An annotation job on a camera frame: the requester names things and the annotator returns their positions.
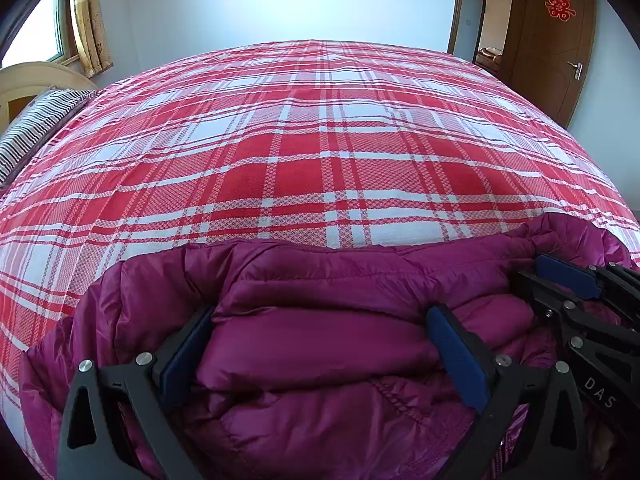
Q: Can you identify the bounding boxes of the purple down jacket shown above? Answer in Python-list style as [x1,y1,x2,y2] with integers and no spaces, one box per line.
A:
[20,214,639,479]

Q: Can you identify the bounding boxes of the person's right hand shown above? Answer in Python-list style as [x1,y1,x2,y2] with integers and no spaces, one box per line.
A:
[590,426,614,470]

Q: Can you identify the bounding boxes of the brown wooden door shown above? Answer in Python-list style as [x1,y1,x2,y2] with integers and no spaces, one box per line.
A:
[509,0,597,128]

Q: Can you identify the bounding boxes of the red double happiness decoration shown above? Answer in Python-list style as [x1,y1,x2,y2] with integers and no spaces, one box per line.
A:
[544,0,577,23]

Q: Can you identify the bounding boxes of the striped pillow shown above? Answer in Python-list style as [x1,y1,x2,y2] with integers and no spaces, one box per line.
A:
[1,88,98,193]

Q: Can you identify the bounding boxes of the red white plaid bedspread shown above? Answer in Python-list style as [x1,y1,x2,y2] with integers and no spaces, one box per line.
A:
[1,40,639,477]

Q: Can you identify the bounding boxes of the wooden arched headboard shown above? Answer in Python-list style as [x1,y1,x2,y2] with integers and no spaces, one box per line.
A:
[0,62,99,132]

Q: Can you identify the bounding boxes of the yellow curtain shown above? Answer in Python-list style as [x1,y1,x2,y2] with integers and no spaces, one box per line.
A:
[70,0,113,79]

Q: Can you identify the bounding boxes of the silver door handle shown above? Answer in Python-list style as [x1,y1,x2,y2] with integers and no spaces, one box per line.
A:
[567,62,584,81]

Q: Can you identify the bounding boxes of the dark wooden door frame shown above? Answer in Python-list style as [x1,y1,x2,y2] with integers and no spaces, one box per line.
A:
[448,0,513,76]

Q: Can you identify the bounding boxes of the window with frame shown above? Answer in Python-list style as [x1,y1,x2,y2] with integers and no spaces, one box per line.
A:
[1,0,77,68]

